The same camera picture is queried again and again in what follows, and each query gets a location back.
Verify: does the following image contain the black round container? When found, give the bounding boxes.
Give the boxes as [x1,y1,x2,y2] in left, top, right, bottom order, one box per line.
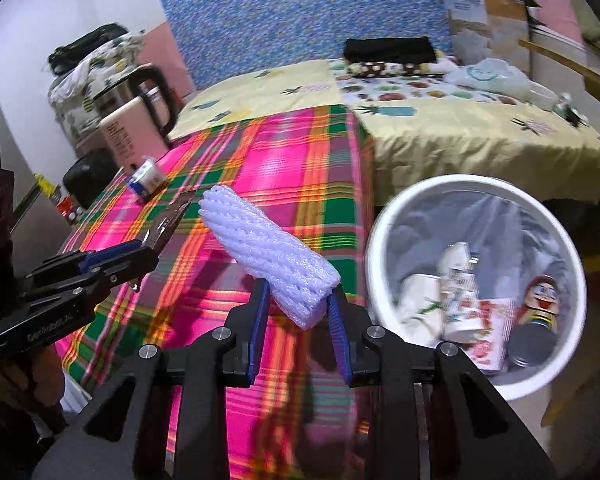
[62,152,126,211]

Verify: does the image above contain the white plastic bag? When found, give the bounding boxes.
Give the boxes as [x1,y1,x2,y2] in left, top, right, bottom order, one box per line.
[445,57,531,101]

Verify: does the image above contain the small white blue box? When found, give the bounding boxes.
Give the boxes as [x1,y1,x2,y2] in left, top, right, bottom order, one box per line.
[128,157,167,202]

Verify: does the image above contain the white foam net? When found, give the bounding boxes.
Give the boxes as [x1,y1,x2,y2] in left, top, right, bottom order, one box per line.
[198,185,341,332]

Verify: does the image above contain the dark foil wrapper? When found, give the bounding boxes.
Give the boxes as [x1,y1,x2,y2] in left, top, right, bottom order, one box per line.
[140,195,194,257]

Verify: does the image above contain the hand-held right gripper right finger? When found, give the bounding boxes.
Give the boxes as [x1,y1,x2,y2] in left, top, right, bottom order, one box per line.
[327,290,556,480]

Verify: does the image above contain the printed cardboard box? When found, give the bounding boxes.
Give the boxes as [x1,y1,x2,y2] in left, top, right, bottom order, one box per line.
[430,0,543,61]

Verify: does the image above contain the black bag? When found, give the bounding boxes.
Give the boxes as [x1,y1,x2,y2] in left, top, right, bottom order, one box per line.
[48,23,131,73]

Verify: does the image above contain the black folded clothes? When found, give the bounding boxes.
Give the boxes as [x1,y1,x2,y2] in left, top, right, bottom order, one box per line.
[343,36,437,64]

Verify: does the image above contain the grey bin liner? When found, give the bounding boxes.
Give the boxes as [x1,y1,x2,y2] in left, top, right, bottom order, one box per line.
[380,192,576,376]

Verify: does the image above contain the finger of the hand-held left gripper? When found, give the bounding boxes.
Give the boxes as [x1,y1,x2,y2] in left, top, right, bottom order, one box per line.
[92,247,159,289]
[82,241,148,267]

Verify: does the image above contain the person's left hand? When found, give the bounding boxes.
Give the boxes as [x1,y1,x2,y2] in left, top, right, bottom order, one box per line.
[0,346,67,412]

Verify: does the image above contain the brown polka dot cloth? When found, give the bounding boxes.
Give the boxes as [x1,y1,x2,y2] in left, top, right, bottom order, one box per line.
[347,60,456,80]

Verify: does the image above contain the pink plaid tablecloth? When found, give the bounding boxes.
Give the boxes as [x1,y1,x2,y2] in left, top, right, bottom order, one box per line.
[57,105,376,480]

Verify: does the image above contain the wooden chair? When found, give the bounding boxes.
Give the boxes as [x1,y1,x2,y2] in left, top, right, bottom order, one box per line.
[519,39,600,106]

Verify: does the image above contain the red white snack packet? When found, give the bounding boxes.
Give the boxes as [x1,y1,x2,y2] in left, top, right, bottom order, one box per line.
[459,297,517,374]

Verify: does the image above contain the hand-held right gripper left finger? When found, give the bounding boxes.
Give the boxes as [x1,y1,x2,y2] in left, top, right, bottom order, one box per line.
[32,277,271,480]

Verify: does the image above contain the pink white carton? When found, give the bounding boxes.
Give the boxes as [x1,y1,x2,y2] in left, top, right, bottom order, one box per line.
[441,242,482,340]

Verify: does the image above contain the blue patterned mattress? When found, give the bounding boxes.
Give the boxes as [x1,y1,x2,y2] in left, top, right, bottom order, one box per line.
[158,0,481,91]

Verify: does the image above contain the white round waste bin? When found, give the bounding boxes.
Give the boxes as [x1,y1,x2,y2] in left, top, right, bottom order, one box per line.
[365,174,587,402]

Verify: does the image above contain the fruit print sheet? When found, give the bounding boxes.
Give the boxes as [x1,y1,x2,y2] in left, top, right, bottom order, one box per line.
[330,57,531,109]

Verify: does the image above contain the yellow pineapple bed sheet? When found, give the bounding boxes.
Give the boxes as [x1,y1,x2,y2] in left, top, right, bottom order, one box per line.
[167,57,600,206]

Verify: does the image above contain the white paper bag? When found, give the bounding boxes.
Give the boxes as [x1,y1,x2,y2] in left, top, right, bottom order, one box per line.
[399,272,449,348]

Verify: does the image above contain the steel kettle with black handle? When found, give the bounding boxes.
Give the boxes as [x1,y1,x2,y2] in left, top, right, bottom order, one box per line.
[92,63,177,136]

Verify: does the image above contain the cartoon face can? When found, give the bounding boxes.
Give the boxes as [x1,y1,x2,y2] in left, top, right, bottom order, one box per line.
[507,275,562,369]

